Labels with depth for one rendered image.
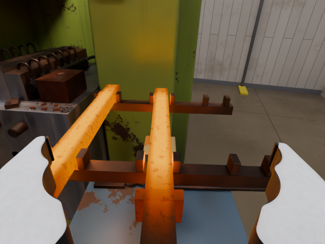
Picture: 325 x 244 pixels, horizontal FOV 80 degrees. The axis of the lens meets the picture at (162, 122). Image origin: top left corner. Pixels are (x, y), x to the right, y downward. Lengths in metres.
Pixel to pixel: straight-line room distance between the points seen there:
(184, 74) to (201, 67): 2.65
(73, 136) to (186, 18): 0.87
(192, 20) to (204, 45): 2.63
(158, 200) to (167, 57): 0.50
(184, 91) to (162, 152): 0.90
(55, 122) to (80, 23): 0.59
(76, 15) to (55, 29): 0.12
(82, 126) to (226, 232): 0.39
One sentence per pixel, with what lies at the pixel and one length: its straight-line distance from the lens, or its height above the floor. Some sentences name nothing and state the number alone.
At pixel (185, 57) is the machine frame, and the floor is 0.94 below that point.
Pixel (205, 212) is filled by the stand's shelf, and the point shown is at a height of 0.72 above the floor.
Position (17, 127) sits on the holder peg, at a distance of 0.62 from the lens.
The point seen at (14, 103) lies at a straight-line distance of 0.64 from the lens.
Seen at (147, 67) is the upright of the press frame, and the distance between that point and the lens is 0.65.
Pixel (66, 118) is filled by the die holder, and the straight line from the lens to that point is 0.56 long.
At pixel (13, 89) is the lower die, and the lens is 0.69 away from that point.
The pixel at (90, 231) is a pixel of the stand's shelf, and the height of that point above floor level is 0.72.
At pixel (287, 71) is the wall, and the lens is 3.95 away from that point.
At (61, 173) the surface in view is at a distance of 0.25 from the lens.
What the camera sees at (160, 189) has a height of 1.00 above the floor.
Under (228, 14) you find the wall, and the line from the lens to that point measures 3.65.
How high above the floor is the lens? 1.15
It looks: 30 degrees down
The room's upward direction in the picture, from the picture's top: 2 degrees clockwise
